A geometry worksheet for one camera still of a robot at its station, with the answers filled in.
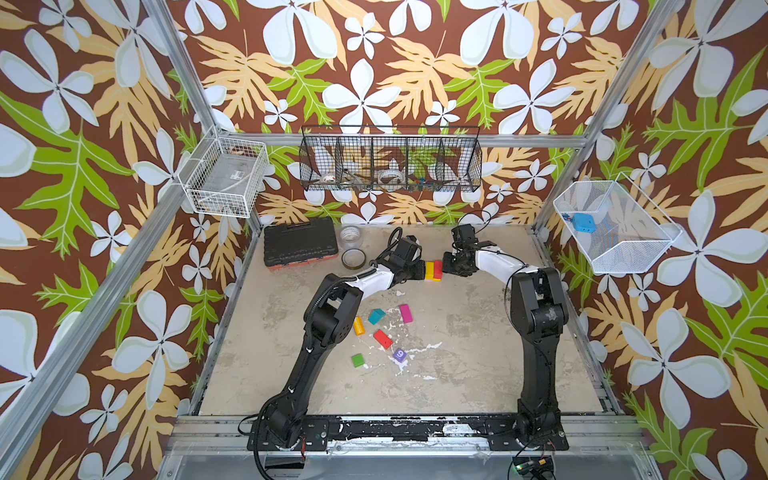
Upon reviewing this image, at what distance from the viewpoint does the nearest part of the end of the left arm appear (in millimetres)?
853

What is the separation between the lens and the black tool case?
3.50ft

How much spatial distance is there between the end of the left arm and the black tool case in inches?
12.7
